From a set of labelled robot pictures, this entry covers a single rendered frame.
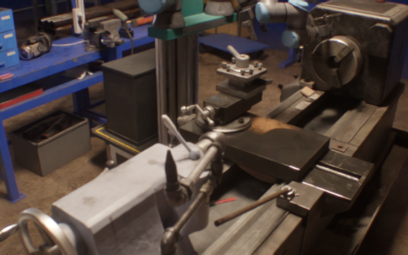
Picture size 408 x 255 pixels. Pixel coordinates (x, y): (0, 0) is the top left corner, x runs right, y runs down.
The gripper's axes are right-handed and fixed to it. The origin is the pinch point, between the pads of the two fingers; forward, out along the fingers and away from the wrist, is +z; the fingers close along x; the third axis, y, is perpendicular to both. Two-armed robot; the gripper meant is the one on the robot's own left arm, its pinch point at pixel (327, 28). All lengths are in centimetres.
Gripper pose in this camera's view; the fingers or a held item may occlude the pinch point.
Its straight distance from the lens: 226.5
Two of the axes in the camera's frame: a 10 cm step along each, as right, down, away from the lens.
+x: 6.3, 0.0, -7.8
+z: 7.3, -3.3, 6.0
